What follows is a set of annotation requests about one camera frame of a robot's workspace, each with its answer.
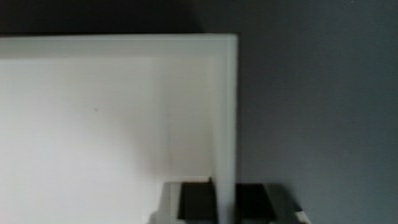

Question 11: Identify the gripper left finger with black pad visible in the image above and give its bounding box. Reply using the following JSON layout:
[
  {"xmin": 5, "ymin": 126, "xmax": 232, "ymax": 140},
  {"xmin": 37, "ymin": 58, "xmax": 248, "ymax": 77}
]
[{"xmin": 154, "ymin": 176, "xmax": 218, "ymax": 224}]

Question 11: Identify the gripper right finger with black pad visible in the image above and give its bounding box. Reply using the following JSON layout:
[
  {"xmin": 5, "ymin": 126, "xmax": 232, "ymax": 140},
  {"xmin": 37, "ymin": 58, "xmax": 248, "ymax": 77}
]
[{"xmin": 234, "ymin": 183, "xmax": 311, "ymax": 224}]

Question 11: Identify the white drawer cabinet box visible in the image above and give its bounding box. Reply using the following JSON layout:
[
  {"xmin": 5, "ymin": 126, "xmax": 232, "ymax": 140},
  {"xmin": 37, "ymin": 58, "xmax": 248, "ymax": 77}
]
[{"xmin": 0, "ymin": 34, "xmax": 238, "ymax": 224}]

